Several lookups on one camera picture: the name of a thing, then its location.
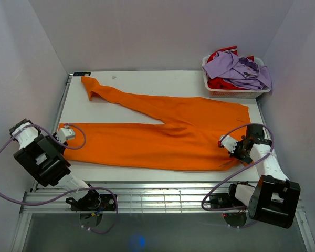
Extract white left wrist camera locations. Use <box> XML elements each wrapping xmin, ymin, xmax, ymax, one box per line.
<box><xmin>56</xmin><ymin>126</ymin><xmax>76</xmax><ymax>143</ymax></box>

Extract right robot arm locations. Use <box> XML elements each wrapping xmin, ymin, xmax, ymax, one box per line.
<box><xmin>220</xmin><ymin>124</ymin><xmax>301</xmax><ymax>228</ymax></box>

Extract white plastic laundry basket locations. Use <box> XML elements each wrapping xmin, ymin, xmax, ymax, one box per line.
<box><xmin>202</xmin><ymin>55</ymin><xmax>271</xmax><ymax>99</ymax></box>

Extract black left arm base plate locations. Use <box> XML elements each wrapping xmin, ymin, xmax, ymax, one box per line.
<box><xmin>65</xmin><ymin>194</ymin><xmax>116</xmax><ymax>212</ymax></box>

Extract lilac shirt in basket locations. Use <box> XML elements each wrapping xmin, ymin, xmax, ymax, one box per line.
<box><xmin>202</xmin><ymin>51</ymin><xmax>272</xmax><ymax>90</ymax></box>

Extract orange trousers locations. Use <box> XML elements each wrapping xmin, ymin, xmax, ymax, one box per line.
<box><xmin>64</xmin><ymin>77</ymin><xmax>250</xmax><ymax>172</ymax></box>

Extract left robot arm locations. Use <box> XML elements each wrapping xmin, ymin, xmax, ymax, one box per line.
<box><xmin>9</xmin><ymin>119</ymin><xmax>102</xmax><ymax>211</ymax></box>

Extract black label on table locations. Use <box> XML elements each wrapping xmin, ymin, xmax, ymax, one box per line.
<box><xmin>73</xmin><ymin>72</ymin><xmax>91</xmax><ymax>77</ymax></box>

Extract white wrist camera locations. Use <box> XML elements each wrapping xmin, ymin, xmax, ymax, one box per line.
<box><xmin>218</xmin><ymin>135</ymin><xmax>238</xmax><ymax>154</ymax></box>
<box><xmin>56</xmin><ymin>126</ymin><xmax>76</xmax><ymax>143</ymax></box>

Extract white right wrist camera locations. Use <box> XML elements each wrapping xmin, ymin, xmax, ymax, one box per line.
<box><xmin>218</xmin><ymin>135</ymin><xmax>238</xmax><ymax>154</ymax></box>

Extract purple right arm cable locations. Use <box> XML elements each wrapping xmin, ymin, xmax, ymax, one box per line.
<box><xmin>201</xmin><ymin>123</ymin><xmax>275</xmax><ymax>229</ymax></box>

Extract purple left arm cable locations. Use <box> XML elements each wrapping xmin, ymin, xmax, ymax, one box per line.
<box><xmin>0</xmin><ymin>123</ymin><xmax>119</xmax><ymax>235</ymax></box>

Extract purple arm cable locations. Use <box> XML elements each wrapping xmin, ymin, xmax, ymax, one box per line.
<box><xmin>0</xmin><ymin>123</ymin><xmax>119</xmax><ymax>235</ymax></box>
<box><xmin>201</xmin><ymin>123</ymin><xmax>275</xmax><ymax>229</ymax></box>

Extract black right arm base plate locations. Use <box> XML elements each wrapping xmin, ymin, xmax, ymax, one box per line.
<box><xmin>208</xmin><ymin>193</ymin><xmax>247</xmax><ymax>209</ymax></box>

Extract red garment in basket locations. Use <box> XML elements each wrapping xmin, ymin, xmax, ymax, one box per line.
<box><xmin>204</xmin><ymin>46</ymin><xmax>256</xmax><ymax>91</ymax></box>

